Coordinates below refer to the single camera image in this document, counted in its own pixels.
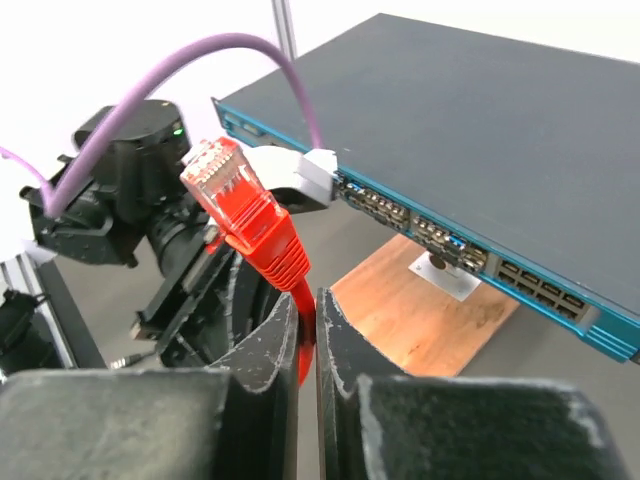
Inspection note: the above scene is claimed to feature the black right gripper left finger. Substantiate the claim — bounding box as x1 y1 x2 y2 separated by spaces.
1 296 298 479

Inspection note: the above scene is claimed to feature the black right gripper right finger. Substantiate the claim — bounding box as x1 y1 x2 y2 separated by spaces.
316 289 629 480

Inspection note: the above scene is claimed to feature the red ethernet cable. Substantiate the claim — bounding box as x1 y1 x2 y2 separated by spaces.
180 137 316 383

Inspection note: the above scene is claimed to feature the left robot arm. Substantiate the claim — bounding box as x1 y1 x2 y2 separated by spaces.
19 100 236 367

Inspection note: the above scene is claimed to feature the wooden board stand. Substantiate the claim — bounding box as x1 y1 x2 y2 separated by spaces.
332 235 518 376

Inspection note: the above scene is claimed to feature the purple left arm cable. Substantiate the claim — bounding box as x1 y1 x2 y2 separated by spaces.
0 32 325 217

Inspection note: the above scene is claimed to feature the teal network switch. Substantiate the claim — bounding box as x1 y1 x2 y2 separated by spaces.
210 12 640 366

